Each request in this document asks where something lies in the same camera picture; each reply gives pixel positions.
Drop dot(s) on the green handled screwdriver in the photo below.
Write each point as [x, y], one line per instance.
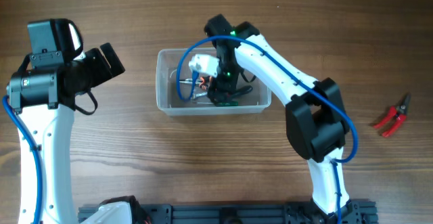
[227, 104]

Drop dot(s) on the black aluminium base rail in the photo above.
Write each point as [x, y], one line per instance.
[356, 211]

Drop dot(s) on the clear plastic container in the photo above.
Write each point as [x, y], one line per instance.
[168, 100]

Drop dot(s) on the red handled cutters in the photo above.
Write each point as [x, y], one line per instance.
[397, 113]

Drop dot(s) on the black red screwdriver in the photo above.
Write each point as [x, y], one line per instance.
[242, 91]

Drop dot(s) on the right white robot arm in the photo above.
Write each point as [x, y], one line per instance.
[316, 122]

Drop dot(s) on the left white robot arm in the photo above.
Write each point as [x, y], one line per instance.
[41, 104]

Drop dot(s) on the silver socket wrench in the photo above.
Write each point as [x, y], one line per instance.
[199, 95]

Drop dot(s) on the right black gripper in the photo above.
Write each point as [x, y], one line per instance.
[221, 95]

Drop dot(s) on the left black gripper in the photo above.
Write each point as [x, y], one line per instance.
[103, 72]

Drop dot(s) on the orange black needle-nose pliers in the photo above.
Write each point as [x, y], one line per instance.
[203, 82]

